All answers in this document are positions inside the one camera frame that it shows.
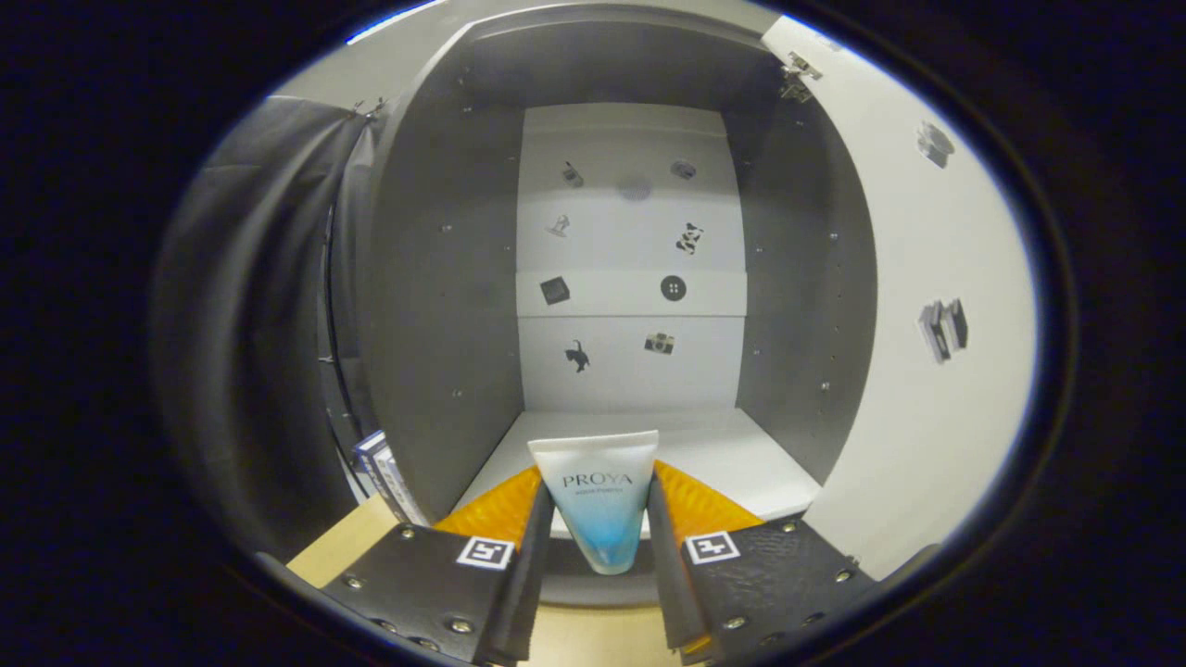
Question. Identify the white and blue tube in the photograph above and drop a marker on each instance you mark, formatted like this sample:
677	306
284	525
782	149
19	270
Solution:
598	500

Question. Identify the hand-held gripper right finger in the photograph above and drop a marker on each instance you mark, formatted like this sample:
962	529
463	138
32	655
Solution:
778	574

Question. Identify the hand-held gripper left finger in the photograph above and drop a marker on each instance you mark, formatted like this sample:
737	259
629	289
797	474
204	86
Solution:
426	579

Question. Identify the black backdrop cloth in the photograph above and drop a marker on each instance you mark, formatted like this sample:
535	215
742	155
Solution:
259	324

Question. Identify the grey cabinet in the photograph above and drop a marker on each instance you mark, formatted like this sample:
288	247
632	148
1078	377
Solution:
445	278

